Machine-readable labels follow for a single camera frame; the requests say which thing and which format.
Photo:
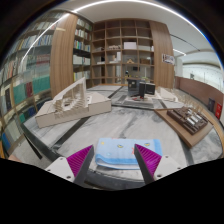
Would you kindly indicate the white architectural building model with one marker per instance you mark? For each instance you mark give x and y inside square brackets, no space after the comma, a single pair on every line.
[80,106]

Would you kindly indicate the glass-fronted bookshelf with books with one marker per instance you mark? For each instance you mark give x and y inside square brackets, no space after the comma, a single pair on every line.
[30,66]

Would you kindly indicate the wooden shelf unit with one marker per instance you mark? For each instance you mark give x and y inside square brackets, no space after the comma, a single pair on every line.
[126,36]

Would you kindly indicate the small white building model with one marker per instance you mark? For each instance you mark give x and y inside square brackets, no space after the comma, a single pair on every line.
[167,94]

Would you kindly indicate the red box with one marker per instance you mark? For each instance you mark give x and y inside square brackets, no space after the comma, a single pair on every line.
[218,111]

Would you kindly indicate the short ceiling light strip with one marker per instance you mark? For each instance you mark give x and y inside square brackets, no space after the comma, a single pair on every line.
[180,52]

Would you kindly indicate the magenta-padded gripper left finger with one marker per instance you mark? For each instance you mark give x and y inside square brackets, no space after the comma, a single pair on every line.
[77,160]

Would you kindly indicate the curved ceiling light strip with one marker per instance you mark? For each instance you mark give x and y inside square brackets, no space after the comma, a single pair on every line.
[83,7]

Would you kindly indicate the light blue cartoon towel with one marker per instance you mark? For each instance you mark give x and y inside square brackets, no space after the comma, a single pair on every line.
[116,151]

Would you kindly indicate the wall poster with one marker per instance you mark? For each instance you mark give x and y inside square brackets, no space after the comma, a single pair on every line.
[168,59]

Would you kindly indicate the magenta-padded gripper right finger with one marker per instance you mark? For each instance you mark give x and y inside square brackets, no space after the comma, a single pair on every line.
[149,160]

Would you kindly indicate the dark brown model on board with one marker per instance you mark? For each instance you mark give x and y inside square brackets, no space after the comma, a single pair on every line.
[186,121]

